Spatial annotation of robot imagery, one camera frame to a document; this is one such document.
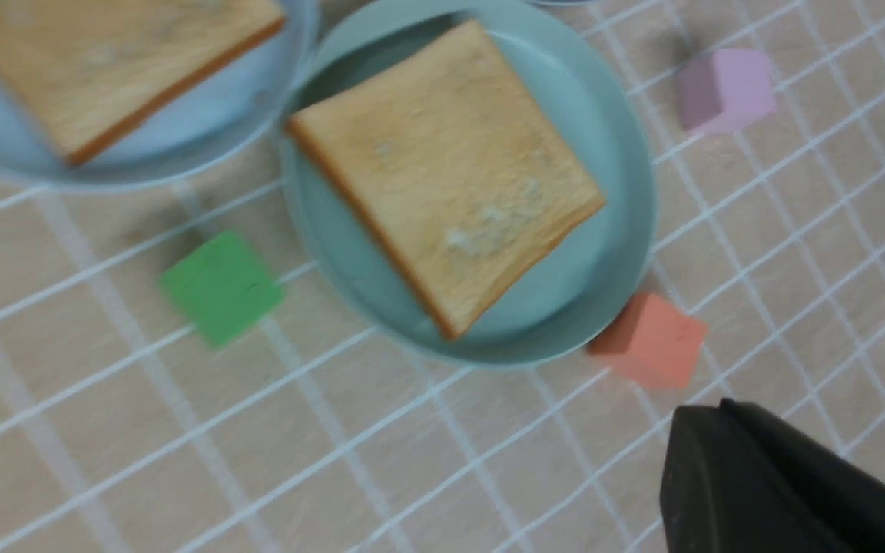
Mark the pink cube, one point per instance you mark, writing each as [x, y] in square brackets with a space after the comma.
[725, 91]

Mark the toast slice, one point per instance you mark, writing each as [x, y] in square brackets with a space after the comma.
[92, 72]
[454, 168]

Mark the green cube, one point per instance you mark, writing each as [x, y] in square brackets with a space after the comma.
[223, 288]

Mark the mint green front plate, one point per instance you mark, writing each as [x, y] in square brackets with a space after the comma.
[579, 289]

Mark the grey-blue egg plate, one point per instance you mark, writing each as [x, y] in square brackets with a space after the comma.
[561, 3]

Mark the orange salmon cube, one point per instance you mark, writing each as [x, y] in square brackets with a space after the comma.
[651, 343]

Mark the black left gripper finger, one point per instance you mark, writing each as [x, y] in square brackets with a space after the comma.
[737, 478]

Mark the light blue bread plate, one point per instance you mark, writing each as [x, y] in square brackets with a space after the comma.
[206, 125]

